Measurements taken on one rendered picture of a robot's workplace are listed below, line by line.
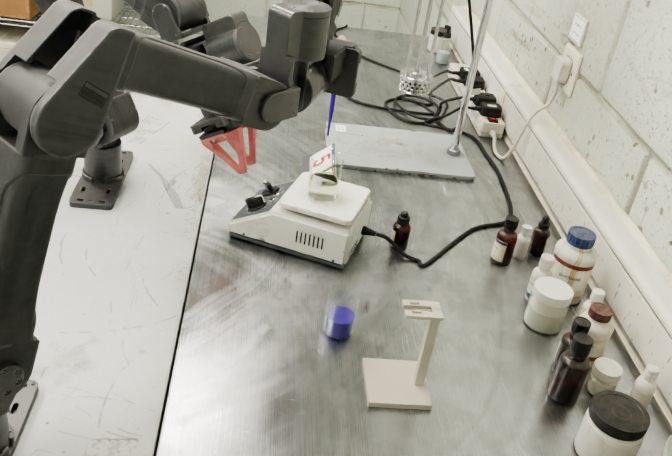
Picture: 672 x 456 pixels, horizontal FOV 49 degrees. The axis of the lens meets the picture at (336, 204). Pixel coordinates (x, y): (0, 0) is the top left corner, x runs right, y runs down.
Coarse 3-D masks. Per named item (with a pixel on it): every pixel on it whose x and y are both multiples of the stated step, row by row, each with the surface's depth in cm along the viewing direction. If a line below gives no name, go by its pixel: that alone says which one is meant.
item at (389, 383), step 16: (416, 304) 89; (432, 304) 89; (432, 320) 89; (432, 336) 90; (368, 368) 95; (384, 368) 96; (400, 368) 96; (416, 368) 93; (368, 384) 93; (384, 384) 93; (400, 384) 94; (416, 384) 94; (368, 400) 90; (384, 400) 91; (400, 400) 91; (416, 400) 92
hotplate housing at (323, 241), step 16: (272, 208) 115; (368, 208) 120; (240, 224) 117; (256, 224) 116; (272, 224) 115; (288, 224) 114; (304, 224) 113; (320, 224) 113; (336, 224) 113; (352, 224) 114; (256, 240) 117; (272, 240) 116; (288, 240) 115; (304, 240) 114; (320, 240) 113; (336, 240) 112; (352, 240) 114; (304, 256) 116; (320, 256) 115; (336, 256) 114
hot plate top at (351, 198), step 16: (304, 176) 121; (288, 192) 116; (304, 192) 117; (352, 192) 119; (368, 192) 120; (288, 208) 113; (304, 208) 112; (320, 208) 113; (336, 208) 114; (352, 208) 114
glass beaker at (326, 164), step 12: (312, 156) 112; (324, 156) 116; (336, 156) 115; (312, 168) 112; (324, 168) 111; (336, 168) 112; (312, 180) 113; (324, 180) 112; (336, 180) 113; (312, 192) 114; (324, 192) 113; (336, 192) 114
